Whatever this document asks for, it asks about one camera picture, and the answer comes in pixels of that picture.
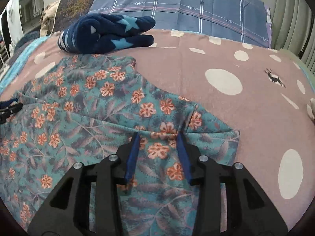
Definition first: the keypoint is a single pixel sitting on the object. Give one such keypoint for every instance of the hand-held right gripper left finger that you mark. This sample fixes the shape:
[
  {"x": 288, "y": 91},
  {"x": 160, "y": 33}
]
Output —
[{"x": 131, "y": 157}]

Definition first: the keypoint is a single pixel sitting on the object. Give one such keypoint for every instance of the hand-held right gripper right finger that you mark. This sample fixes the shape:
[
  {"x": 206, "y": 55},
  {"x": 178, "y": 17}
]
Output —
[{"x": 184, "y": 157}]

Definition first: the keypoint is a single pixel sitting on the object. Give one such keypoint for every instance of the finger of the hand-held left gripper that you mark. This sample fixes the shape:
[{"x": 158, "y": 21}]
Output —
[{"x": 11, "y": 110}]

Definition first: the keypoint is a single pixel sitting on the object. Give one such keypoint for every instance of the teal floral garment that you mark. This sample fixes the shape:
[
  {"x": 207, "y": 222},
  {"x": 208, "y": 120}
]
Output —
[{"x": 98, "y": 118}]

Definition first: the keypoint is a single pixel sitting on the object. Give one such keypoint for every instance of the light blue blanket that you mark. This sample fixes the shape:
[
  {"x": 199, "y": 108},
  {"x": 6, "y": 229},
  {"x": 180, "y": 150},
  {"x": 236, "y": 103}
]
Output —
[{"x": 14, "y": 66}]

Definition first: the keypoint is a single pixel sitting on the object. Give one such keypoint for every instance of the white metal rack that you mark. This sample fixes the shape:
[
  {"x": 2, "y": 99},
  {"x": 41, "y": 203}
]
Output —
[{"x": 3, "y": 51}]

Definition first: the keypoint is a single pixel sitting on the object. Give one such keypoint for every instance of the dark blue fuzzy blanket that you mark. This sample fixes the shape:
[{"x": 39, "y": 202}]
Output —
[{"x": 25, "y": 40}]

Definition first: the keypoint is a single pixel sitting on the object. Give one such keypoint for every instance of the pink polka dot bedsheet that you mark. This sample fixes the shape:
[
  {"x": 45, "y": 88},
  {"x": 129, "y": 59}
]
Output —
[{"x": 184, "y": 66}]

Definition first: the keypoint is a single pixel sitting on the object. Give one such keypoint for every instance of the beige knit cloth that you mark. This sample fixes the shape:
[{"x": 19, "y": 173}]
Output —
[{"x": 48, "y": 17}]

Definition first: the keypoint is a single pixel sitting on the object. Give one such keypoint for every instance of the navy star-print garment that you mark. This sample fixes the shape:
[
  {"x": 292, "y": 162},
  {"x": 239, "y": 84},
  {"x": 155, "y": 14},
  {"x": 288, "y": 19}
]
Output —
[{"x": 103, "y": 39}]

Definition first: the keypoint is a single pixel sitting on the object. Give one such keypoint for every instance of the dark pillow with golden print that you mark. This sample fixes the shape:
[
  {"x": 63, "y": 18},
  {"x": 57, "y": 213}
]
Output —
[{"x": 73, "y": 5}]

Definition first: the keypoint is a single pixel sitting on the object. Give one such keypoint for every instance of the blue plaid pillow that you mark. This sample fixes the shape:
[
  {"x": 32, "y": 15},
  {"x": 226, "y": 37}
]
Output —
[{"x": 196, "y": 5}]

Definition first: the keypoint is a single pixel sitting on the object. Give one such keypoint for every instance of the green curtain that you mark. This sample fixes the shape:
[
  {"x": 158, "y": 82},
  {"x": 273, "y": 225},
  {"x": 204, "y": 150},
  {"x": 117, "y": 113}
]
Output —
[{"x": 290, "y": 17}]

